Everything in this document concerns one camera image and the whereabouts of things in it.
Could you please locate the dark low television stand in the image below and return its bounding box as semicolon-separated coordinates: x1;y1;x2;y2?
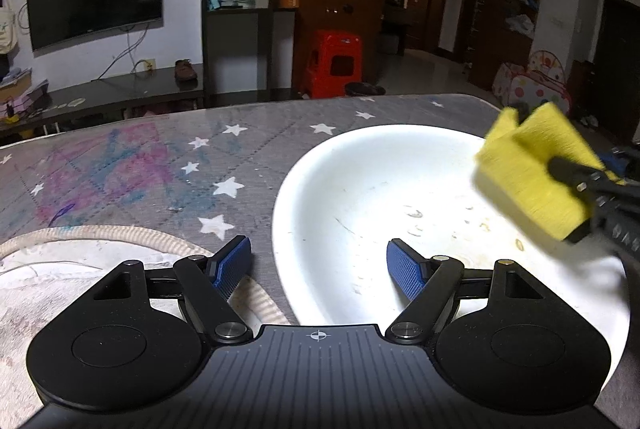
0;76;207;148

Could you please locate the cardboard box with clutter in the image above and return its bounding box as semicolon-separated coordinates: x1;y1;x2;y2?
0;68;51;126

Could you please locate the star patterned tablecloth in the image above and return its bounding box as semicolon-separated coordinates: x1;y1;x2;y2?
0;93;640;429

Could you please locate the dark wooden bookcase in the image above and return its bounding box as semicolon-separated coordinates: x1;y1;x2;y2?
469;0;547;91

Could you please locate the white bowl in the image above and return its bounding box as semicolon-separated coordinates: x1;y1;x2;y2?
271;125;631;390

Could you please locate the dark door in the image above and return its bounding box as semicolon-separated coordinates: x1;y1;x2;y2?
592;0;640;146

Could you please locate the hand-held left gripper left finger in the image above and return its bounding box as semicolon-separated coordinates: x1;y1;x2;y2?
94;235;254;345

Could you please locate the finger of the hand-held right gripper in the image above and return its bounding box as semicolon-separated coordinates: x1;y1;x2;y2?
548;157;624;193
597;146;632;178

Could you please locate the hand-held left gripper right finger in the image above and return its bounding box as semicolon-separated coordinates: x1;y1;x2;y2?
386;238;544;344

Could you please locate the round cream woven mat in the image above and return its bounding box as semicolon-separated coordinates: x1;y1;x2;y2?
0;225;292;429

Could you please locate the cream tote bag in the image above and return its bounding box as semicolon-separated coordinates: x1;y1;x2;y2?
0;6;19;55

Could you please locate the brown shoe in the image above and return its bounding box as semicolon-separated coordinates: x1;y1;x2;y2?
173;59;199;83

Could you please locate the dark tall cabinet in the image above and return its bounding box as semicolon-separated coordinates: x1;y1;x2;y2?
202;0;389;101

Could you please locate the television power cable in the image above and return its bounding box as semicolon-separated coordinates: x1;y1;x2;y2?
97;23;152;81

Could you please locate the dotted children's play tent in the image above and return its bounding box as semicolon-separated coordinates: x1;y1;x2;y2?
492;50;574;116

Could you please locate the red plastic stool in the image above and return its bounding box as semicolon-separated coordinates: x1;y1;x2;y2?
301;29;365;99

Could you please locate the yellow sponge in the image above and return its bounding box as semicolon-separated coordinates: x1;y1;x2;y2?
474;102;626;241

